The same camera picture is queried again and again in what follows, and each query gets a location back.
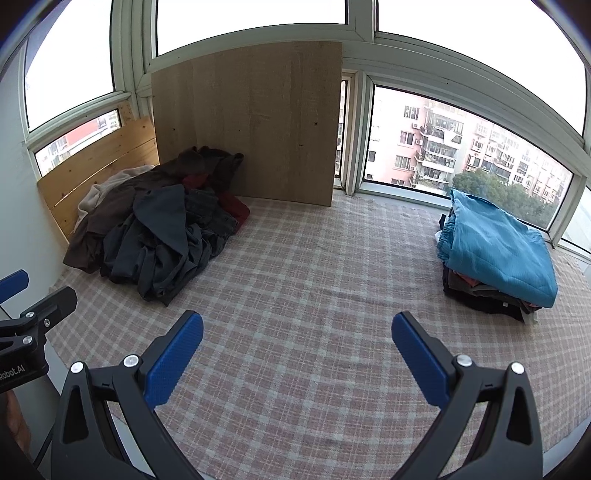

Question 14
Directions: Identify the pine slat panel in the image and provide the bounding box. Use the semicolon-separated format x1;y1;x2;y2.
37;116;159;240

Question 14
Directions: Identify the folded teal garment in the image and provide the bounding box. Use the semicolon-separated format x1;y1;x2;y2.
437;189;558;308

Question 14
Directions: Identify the dark blue-grey garment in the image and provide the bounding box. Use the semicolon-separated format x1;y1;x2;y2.
99;185;238;306

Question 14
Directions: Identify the beige knit garment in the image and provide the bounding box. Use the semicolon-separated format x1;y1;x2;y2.
74;165;154;228

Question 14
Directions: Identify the large plywood board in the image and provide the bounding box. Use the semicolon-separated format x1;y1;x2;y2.
151;41;342;206

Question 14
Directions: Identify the pink plaid table cloth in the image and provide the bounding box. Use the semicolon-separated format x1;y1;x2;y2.
49;195;590;479

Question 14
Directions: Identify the red garment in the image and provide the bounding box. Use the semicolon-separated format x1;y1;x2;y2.
182;173;250;232

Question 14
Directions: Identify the brown fleece garment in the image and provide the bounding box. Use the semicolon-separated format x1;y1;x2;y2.
63;146;245;273

